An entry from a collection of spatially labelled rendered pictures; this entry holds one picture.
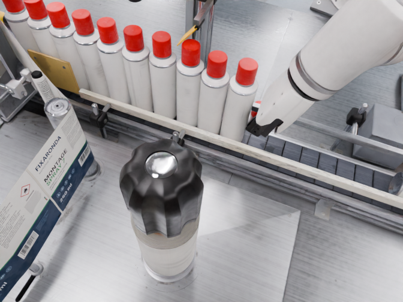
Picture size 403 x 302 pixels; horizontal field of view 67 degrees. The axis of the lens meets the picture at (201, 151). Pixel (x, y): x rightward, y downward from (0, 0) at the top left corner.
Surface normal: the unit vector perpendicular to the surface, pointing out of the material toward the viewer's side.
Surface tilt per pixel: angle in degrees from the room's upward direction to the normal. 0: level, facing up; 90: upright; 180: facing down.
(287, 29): 0
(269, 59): 0
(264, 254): 0
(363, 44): 88
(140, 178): 12
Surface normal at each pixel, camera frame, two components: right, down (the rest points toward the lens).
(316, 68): -0.71, 0.45
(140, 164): -0.11, -0.55
